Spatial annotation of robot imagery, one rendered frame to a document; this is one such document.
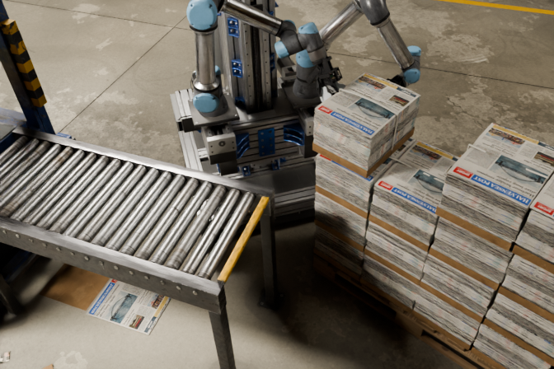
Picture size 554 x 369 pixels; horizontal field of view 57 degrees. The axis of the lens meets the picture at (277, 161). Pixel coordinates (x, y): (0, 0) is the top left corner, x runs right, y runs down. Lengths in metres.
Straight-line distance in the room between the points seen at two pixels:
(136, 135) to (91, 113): 0.49
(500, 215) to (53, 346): 2.12
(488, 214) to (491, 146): 0.27
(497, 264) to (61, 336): 2.05
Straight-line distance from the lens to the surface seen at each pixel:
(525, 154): 2.07
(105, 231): 2.11
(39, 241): 2.20
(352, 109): 2.13
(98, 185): 2.32
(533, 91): 4.51
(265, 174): 3.06
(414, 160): 2.28
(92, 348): 2.79
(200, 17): 2.10
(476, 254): 2.11
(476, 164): 1.97
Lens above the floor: 2.31
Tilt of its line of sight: 42 degrees down
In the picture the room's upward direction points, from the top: 2 degrees counter-clockwise
